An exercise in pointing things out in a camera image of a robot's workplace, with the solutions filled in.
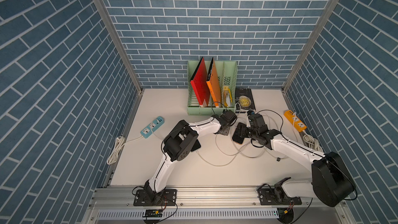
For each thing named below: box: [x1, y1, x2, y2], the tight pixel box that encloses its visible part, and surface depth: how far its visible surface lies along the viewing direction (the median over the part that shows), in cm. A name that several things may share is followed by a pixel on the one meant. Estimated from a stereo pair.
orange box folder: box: [206, 57, 222, 108], surface depth 91 cm
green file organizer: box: [187, 60, 238, 117], surface depth 107 cm
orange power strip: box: [283, 109, 307, 133], surface depth 100 cm
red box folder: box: [189, 56, 211, 106], surface depth 90 cm
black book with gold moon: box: [235, 87, 257, 111], surface depth 114 cm
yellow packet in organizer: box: [223, 86, 233, 107], surface depth 114 cm
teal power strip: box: [139, 116, 165, 139], surface depth 98 cm
